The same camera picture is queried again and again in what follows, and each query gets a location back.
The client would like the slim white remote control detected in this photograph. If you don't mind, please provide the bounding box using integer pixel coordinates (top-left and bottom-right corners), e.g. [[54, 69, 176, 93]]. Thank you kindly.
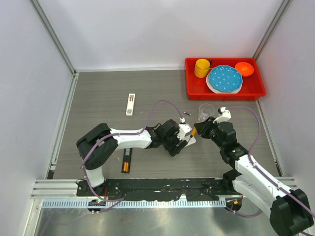
[[126, 93, 135, 117]]

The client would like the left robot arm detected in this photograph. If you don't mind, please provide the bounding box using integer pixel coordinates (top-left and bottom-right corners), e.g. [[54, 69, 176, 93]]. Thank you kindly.
[[76, 119, 191, 196]]

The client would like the clear plastic cup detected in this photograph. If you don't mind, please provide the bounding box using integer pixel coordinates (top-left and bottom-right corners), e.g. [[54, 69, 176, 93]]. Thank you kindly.
[[198, 103, 216, 122]]

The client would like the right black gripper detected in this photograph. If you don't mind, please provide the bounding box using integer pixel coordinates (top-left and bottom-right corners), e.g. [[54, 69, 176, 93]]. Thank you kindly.
[[194, 116, 225, 149]]

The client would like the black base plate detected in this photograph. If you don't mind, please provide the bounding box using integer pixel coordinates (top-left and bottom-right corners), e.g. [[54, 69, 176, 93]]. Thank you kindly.
[[76, 177, 253, 203]]

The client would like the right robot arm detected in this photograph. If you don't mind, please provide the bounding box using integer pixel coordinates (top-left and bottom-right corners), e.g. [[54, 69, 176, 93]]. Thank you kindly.
[[194, 117, 315, 236]]

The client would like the wide white remote control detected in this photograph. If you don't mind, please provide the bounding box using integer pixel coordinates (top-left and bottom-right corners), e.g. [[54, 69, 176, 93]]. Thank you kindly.
[[184, 135, 196, 147]]

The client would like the black remote control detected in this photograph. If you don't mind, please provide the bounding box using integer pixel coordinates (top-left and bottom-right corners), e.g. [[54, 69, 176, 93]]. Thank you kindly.
[[121, 148, 132, 174]]

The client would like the orange battery pair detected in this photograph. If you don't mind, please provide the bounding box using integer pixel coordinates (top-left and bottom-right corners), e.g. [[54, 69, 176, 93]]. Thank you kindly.
[[123, 162, 129, 173]]

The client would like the yellow cup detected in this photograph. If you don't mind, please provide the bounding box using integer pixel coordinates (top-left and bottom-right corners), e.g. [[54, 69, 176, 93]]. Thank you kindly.
[[194, 59, 212, 78]]

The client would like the orange bowl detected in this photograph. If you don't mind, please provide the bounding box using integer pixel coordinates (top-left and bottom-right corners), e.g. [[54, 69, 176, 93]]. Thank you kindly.
[[235, 62, 254, 77]]

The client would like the orange handled screwdriver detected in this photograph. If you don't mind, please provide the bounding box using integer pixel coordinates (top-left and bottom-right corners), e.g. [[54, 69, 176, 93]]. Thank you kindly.
[[190, 121, 199, 138]]

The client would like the blue dotted plate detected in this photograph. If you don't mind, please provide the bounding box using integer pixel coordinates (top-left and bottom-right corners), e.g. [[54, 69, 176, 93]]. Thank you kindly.
[[208, 65, 243, 91]]

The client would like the red plastic bin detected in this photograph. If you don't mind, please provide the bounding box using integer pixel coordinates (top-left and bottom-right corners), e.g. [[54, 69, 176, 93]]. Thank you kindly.
[[185, 58, 266, 101]]

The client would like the perforated metal rail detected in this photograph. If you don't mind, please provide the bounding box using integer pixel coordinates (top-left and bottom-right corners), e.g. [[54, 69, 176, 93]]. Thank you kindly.
[[42, 198, 226, 208]]

